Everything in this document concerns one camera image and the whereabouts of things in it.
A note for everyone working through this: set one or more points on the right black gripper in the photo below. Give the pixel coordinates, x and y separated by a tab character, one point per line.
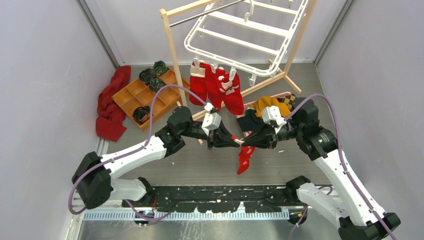
265	137

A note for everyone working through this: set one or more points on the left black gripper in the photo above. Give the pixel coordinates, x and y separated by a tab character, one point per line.
220	137

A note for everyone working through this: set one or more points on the red santa sock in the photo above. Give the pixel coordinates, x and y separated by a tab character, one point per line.
231	93
244	158
197	80
214	95

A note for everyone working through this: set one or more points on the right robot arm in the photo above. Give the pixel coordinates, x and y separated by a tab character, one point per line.
356	215

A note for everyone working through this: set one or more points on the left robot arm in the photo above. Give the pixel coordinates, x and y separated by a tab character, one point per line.
98	177

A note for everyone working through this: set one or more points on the white plastic clip hanger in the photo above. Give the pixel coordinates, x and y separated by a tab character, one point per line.
249	36

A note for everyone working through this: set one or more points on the mustard yellow sock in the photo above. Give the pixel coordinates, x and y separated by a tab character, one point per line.
267	101

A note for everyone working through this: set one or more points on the argyle brown sock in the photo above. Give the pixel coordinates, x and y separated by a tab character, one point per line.
288	99

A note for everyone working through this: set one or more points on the rolled black orange sock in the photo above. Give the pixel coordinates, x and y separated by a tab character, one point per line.
141	114

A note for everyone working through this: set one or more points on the rolled dark green sock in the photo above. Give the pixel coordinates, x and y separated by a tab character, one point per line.
156	84

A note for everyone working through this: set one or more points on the rolled teal sock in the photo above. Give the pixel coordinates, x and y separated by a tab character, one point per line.
160	68

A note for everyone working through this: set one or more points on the wooden compartment tray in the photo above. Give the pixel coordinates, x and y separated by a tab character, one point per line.
137	94

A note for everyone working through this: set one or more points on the red cloth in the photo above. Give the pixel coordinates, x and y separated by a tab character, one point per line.
109	124

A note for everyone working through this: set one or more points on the wooden drying rack frame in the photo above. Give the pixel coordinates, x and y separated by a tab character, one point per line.
248	83

